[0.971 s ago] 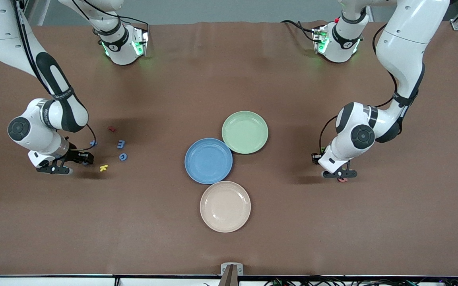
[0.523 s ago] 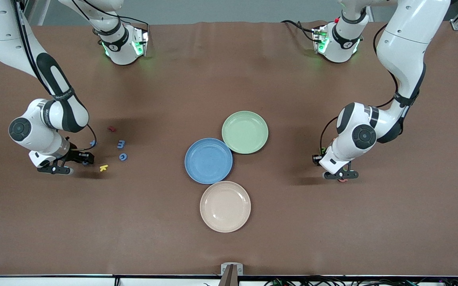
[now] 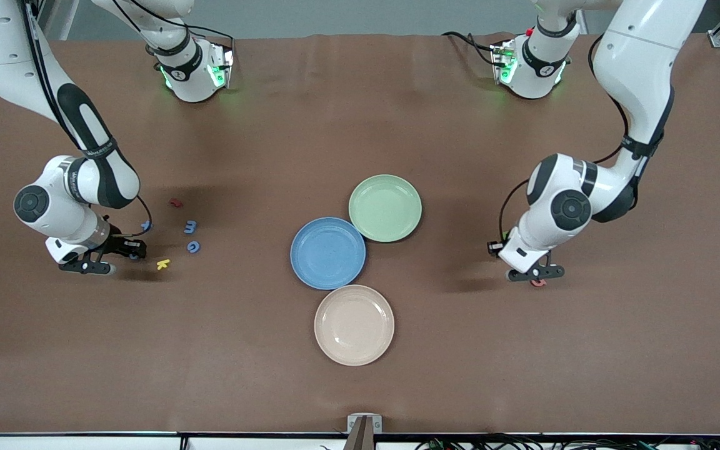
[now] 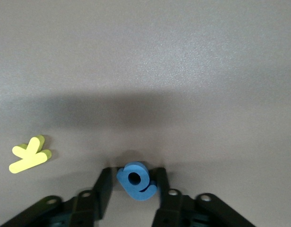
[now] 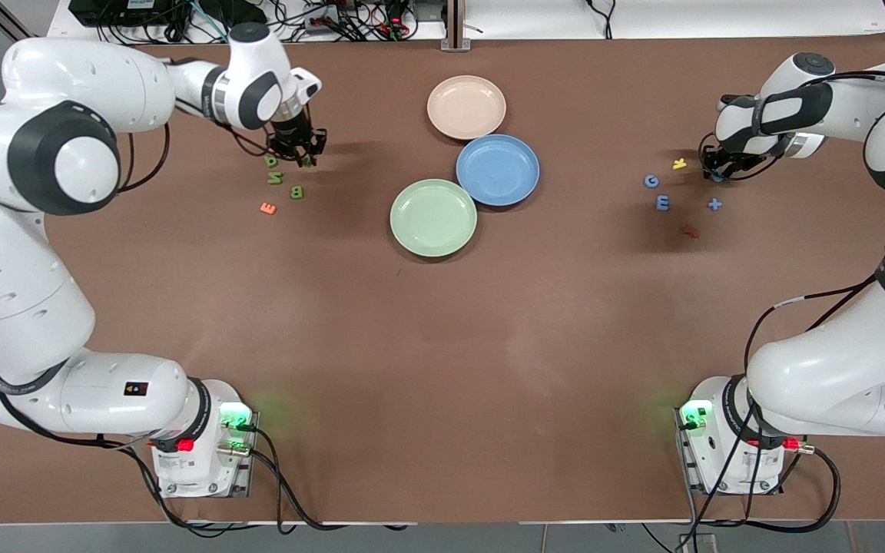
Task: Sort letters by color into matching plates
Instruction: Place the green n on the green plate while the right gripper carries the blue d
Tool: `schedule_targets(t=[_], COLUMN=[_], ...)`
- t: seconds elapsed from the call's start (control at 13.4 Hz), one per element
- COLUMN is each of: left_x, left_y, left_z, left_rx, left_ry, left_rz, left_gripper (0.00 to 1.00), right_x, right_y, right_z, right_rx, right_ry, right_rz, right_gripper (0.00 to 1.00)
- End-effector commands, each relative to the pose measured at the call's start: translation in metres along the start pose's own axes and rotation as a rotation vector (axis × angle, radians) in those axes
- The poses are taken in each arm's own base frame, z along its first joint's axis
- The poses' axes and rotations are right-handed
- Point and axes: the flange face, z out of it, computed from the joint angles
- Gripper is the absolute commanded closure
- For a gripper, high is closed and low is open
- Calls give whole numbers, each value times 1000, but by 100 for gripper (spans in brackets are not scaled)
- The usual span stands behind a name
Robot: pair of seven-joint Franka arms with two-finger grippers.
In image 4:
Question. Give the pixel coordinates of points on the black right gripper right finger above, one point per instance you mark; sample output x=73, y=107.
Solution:
x=164, y=189

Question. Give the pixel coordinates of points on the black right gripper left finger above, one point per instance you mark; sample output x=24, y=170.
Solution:
x=103, y=189

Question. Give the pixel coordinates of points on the blue foam letter e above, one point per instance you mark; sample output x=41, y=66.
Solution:
x=132, y=192

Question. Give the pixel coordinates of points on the yellow foam letter K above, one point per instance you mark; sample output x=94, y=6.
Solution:
x=29, y=158

